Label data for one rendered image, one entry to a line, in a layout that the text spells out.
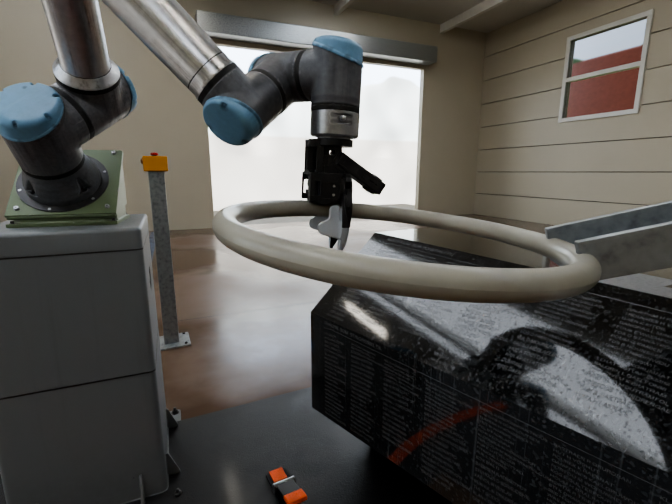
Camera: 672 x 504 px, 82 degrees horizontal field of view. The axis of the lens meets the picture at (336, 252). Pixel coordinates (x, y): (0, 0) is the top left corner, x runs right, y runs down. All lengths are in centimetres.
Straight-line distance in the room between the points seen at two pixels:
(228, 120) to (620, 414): 74
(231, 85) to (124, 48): 683
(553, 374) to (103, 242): 107
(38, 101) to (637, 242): 120
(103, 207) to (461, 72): 896
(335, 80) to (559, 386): 62
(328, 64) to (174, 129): 663
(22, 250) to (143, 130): 616
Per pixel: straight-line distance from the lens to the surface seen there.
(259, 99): 71
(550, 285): 38
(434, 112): 917
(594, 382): 74
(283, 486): 140
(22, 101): 122
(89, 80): 123
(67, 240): 120
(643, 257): 55
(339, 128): 71
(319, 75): 73
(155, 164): 231
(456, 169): 951
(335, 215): 72
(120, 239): 118
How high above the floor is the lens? 100
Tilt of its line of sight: 12 degrees down
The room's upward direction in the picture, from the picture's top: straight up
